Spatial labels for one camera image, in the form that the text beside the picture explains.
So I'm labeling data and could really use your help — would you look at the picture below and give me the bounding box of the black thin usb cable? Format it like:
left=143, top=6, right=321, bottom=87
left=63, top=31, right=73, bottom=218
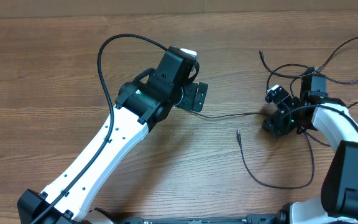
left=186, top=110, right=316, bottom=190

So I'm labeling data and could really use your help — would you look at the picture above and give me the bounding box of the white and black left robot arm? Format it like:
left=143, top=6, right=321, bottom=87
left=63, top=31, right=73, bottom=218
left=17, top=82, right=208, bottom=223

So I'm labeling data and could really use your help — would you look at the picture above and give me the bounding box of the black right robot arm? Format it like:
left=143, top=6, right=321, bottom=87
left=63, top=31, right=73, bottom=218
left=262, top=75, right=358, bottom=223

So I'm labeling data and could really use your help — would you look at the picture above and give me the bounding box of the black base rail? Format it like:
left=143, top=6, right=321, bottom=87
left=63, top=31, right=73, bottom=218
left=113, top=214, right=280, bottom=224

